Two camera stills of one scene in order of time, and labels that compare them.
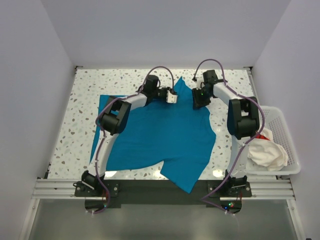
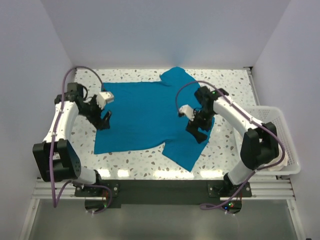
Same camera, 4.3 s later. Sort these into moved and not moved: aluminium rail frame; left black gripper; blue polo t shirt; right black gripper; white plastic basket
Moved: left black gripper; right black gripper; blue polo t shirt
Not moved: aluminium rail frame; white plastic basket
